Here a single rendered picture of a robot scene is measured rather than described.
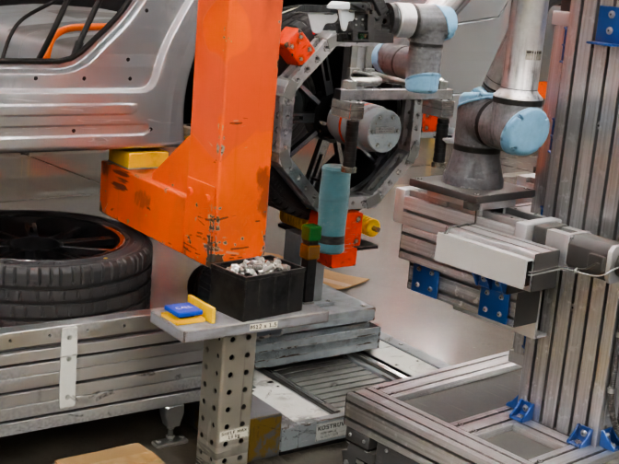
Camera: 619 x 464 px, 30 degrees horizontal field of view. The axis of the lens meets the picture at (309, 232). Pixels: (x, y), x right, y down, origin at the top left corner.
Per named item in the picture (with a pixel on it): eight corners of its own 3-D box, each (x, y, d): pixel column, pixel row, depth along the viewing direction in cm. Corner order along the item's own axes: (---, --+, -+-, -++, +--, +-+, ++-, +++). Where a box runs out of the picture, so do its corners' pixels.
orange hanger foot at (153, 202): (146, 208, 363) (151, 98, 354) (234, 249, 322) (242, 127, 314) (98, 211, 353) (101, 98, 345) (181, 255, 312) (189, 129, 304)
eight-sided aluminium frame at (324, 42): (401, 201, 377) (418, 32, 364) (414, 205, 372) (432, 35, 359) (262, 211, 346) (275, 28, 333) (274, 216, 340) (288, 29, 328)
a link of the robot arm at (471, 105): (483, 140, 293) (489, 87, 289) (515, 149, 281) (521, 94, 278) (443, 140, 287) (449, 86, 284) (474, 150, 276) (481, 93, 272)
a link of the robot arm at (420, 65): (418, 87, 266) (424, 40, 263) (445, 95, 256) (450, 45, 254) (389, 87, 262) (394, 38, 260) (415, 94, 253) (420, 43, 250)
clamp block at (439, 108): (433, 112, 350) (435, 95, 349) (453, 117, 343) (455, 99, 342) (420, 112, 347) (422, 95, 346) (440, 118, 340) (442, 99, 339)
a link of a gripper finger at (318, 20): (293, 32, 248) (335, 33, 246) (294, 5, 247) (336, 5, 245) (296, 33, 251) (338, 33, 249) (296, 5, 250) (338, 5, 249)
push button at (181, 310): (188, 310, 287) (189, 301, 286) (203, 319, 281) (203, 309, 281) (163, 313, 283) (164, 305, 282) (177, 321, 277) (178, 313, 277)
